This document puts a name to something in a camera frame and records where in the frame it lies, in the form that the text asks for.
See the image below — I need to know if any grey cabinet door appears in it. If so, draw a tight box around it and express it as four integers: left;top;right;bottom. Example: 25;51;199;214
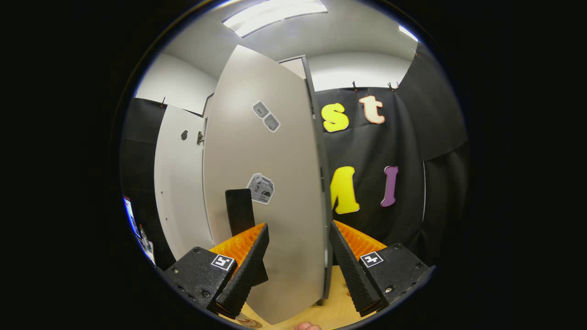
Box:
203;44;327;325
154;104;215;262

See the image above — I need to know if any black backdrop cloth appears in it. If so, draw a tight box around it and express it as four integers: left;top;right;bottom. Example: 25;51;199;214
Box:
120;44;469;271

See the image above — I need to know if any large ceiling light panel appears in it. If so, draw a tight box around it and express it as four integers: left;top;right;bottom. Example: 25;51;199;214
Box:
222;0;328;38

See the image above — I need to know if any bright monitor screen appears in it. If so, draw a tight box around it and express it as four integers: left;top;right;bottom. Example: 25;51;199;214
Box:
123;196;156;266

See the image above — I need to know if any grey cabinet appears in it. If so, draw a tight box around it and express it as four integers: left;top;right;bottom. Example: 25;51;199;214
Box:
202;55;334;307

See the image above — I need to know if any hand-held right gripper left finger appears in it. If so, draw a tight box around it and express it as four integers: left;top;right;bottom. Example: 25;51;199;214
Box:
163;223;270;320

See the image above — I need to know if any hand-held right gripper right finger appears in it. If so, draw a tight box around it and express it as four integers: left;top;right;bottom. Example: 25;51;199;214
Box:
329;220;435;318

